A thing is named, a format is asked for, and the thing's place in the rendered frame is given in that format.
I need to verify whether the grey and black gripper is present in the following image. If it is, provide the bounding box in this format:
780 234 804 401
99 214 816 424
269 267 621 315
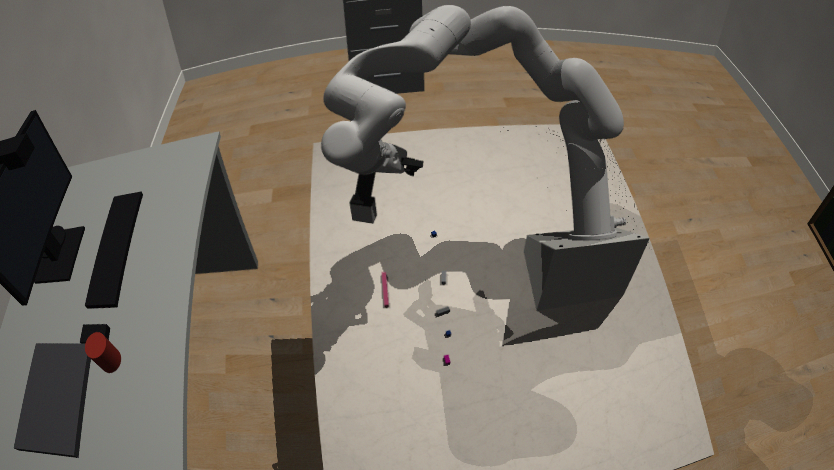
369 140 424 176

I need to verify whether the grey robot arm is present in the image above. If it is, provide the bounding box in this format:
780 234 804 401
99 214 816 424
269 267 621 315
321 5 626 241

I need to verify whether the pink rod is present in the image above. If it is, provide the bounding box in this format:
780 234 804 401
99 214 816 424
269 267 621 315
382 272 389 307

